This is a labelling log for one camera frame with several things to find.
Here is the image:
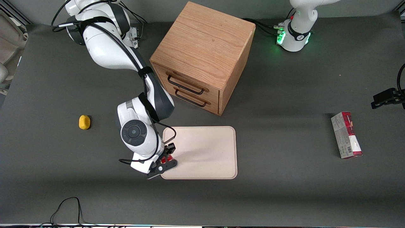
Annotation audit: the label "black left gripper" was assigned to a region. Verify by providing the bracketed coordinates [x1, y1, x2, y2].
[371, 88, 405, 110]

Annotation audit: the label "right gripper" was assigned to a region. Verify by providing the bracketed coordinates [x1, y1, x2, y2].
[131, 143, 176, 174]

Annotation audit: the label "white rectangular tray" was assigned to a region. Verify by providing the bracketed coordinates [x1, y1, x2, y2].
[160, 126, 238, 180]

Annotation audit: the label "red and grey carton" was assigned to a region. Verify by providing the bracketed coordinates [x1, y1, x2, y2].
[331, 111, 363, 159]

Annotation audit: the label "yellow toy lemon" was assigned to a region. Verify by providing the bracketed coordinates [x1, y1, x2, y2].
[78, 115, 91, 130]

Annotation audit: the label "wooden two-drawer cabinet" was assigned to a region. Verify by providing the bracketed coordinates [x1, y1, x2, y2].
[149, 1, 256, 116]

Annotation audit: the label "beige padded object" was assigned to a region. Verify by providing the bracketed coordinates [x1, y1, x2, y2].
[0, 13, 28, 94]

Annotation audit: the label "black curved gripper cable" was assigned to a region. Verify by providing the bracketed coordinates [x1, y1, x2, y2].
[397, 63, 405, 95]

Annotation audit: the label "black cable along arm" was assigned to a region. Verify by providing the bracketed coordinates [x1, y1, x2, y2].
[52, 0, 177, 165]

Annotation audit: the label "short black drawer handle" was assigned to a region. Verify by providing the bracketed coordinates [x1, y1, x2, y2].
[173, 87, 212, 107]

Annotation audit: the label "long black drawer handle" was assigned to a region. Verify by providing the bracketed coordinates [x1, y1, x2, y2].
[166, 73, 210, 95]

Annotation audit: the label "thin black looped cable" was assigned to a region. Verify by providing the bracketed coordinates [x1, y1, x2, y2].
[40, 197, 105, 227]

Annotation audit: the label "thin black base cables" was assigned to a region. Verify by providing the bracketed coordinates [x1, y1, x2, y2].
[120, 2, 148, 40]

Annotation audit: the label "thick black base cables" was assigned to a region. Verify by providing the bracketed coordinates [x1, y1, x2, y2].
[242, 18, 284, 36]

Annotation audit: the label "black frame rail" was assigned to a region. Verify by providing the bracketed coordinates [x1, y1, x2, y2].
[0, 0, 32, 25]

